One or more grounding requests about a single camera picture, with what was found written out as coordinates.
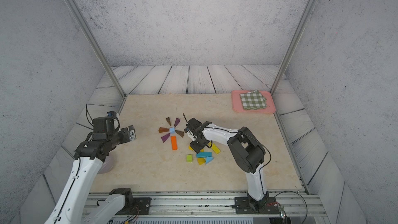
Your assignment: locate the brown slanted wooden block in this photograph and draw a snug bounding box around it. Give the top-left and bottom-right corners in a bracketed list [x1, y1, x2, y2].
[175, 130, 184, 138]

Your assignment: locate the orange long wooden block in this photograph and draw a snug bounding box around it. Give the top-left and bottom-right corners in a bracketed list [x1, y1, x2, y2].
[171, 136, 178, 150]

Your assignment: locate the dark brown rectangular block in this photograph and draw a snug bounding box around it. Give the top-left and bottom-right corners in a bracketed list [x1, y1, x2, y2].
[166, 117, 172, 127]

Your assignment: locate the brown small wooden block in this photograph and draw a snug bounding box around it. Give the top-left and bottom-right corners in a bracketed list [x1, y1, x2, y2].
[158, 128, 170, 133]

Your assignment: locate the teal long wooden block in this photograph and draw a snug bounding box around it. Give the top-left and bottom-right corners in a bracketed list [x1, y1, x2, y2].
[196, 151, 212, 158]

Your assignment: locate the lime green long block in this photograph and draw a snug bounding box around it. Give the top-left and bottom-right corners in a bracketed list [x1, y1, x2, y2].
[210, 143, 221, 154]

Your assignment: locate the purple rectangular wooden block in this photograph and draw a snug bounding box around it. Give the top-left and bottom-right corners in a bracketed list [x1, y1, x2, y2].
[161, 133, 171, 142]

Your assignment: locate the green small cube block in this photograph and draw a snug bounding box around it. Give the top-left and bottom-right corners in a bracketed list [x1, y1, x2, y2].
[186, 155, 193, 162]

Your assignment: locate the light blue triangle block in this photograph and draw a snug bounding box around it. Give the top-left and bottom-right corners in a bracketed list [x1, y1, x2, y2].
[205, 157, 214, 164]

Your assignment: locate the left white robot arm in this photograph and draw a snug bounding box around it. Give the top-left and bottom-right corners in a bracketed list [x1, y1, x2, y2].
[46, 111, 139, 224]

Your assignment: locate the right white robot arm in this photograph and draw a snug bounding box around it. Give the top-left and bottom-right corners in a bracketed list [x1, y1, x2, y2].
[184, 118, 269, 204]

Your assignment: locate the lilac bowl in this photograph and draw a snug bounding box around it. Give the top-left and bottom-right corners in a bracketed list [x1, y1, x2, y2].
[98, 154, 115, 174]

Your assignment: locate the green checkered cloth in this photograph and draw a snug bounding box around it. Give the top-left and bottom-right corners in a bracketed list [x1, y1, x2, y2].
[239, 90, 267, 110]

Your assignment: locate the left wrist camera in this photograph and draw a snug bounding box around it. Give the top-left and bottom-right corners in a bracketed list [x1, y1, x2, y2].
[106, 111, 120, 125]

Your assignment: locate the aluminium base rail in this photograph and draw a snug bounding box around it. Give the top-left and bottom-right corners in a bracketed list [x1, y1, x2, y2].
[55, 189, 330, 224]

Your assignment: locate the left aluminium frame post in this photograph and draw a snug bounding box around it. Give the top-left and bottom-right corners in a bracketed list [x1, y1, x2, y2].
[64, 0, 127, 99]

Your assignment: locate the aluminium frame post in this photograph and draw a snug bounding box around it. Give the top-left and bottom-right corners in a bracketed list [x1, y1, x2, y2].
[271, 0, 317, 95]
[64, 0, 127, 99]

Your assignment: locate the right aluminium frame post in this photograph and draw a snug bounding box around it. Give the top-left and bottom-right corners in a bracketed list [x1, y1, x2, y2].
[271, 0, 317, 95]

